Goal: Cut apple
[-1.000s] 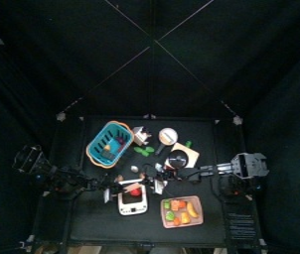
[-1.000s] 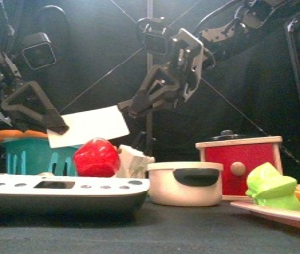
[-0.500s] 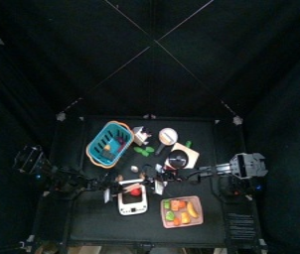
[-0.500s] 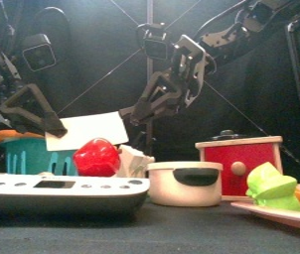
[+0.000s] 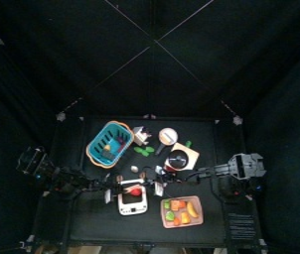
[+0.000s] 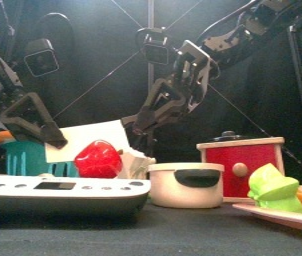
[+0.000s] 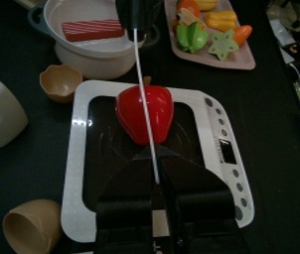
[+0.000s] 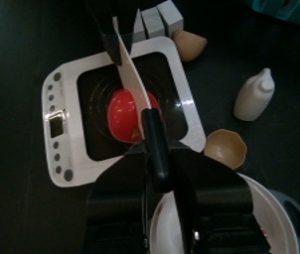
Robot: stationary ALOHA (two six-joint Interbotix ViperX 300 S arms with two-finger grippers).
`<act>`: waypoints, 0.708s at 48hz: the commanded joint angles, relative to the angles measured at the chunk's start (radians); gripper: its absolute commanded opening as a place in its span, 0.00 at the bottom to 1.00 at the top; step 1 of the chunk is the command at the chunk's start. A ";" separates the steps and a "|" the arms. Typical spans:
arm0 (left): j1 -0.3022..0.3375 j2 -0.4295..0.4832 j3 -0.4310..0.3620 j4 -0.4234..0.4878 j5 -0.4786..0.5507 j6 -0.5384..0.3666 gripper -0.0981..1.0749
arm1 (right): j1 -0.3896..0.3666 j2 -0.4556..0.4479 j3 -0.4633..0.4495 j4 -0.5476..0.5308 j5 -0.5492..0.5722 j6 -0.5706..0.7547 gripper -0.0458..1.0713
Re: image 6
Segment red toy apple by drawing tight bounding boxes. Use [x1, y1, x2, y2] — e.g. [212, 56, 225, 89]
[73, 139, 124, 179]

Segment black pole clamp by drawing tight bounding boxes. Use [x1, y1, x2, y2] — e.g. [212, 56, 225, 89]
[132, 132, 157, 158]

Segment vertical metal pole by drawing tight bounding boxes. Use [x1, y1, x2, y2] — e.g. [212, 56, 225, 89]
[145, 0, 156, 158]

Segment teal basket orange rim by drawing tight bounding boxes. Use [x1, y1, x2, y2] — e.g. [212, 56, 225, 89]
[0, 129, 81, 178]

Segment black knob lid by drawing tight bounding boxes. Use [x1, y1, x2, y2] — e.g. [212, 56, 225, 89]
[211, 130, 248, 143]

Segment white grey kitchen scale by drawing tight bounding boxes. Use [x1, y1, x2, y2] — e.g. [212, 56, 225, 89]
[0, 173, 152, 218]

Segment red wooden box with knob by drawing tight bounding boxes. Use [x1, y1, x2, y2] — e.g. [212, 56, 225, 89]
[196, 136, 285, 204]

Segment green toy vegetable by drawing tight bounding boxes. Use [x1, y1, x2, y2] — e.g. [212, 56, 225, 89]
[245, 162, 302, 214]

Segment pink plate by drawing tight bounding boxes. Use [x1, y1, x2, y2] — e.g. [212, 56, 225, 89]
[231, 202, 302, 234]

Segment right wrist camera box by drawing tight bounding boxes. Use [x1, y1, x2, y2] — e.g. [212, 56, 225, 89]
[136, 28, 174, 66]

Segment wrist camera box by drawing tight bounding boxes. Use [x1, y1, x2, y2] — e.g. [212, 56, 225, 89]
[136, 28, 174, 66]
[22, 38, 60, 78]

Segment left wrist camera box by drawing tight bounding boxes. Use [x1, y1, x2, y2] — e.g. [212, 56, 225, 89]
[22, 38, 60, 78]

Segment cream toy pot black handle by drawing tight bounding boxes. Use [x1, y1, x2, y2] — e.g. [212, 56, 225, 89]
[146, 162, 225, 209]

